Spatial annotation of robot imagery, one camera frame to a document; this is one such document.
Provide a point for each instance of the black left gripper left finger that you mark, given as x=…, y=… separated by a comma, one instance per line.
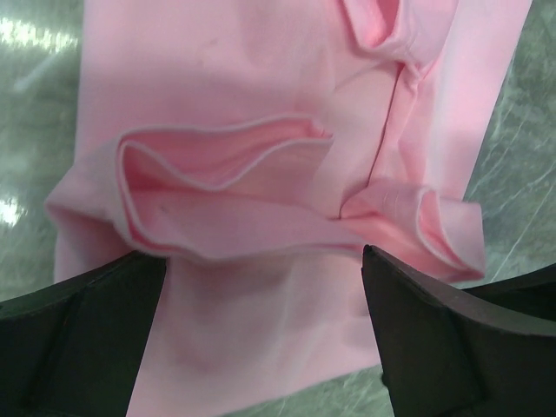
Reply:
x=75, y=347

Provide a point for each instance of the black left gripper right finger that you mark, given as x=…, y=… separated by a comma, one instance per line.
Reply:
x=445, y=351

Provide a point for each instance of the pink t-shirt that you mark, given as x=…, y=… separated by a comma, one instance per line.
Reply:
x=258, y=146

